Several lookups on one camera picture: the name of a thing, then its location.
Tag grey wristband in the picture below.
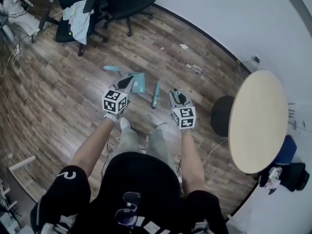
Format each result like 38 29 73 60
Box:
104 112 120 124

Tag person's left shoe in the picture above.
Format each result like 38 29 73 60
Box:
119 117 132 131

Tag clear plastic bottle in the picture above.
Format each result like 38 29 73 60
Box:
186 62 203 73

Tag white table frame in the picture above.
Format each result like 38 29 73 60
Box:
7 155 37 203

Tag person's right forearm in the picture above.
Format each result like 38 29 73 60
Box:
181 128 205 197

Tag teal broom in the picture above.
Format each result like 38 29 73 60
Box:
151 81 183 109

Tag person's grey trousers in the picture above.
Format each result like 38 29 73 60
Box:
113 123 182 182

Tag light blue cloth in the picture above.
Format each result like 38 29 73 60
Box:
62 0 95 45

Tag round wooden table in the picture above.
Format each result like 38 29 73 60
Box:
228 69 289 175

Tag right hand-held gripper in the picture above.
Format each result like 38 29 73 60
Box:
169 89 197 130

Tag white floor cable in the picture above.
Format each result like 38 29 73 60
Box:
202 137 229 165

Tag black round table base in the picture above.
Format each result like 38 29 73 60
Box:
210 96 236 138

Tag white patterned cloth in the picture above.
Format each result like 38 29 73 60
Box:
266 166 283 195

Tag person's black t-shirt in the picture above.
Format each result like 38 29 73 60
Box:
30 151 230 234

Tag blue chair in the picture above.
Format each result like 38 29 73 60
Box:
273 135 297 165

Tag eyeglasses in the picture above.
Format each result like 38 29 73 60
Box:
114 191 142 230

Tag teal dustpan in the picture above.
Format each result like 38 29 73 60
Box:
103 65 146 94

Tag thin wall cable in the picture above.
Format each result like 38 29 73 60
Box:
235 59 246 84

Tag black cable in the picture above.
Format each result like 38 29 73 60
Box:
101 135 114 180

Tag black office chair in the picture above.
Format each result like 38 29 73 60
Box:
98 0 156 37
39 0 109 57

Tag black bag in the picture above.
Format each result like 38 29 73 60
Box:
258 162 310 193

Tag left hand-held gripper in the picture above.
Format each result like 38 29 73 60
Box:
101 76 136 115

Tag person's left forearm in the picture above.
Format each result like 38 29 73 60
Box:
72 117 115 173

